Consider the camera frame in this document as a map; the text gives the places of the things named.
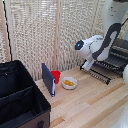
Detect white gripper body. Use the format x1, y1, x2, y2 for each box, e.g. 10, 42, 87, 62
80, 58, 97, 72

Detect black slatted oven tray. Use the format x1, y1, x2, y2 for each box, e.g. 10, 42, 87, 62
94, 54, 128, 77

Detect yellow food pieces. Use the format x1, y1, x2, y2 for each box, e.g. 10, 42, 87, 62
63, 79, 76, 87

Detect white bowl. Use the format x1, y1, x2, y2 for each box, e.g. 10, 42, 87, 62
61, 76, 79, 91

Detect black toaster oven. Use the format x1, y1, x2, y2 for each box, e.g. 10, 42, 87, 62
110, 37, 128, 59

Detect red plastic cup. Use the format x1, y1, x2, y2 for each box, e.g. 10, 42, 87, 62
50, 69, 63, 85

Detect dark blue book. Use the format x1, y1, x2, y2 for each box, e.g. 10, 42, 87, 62
41, 62, 57, 98

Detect beige woven folding screen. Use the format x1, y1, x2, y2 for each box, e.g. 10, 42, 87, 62
0, 0, 128, 82

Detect black fabric storage box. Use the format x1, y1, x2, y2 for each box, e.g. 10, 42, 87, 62
0, 59, 52, 128

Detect thin black pole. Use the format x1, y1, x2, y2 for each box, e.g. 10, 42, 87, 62
2, 0, 13, 63

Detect black wire dish rack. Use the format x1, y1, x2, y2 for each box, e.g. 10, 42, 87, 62
78, 64, 113, 86

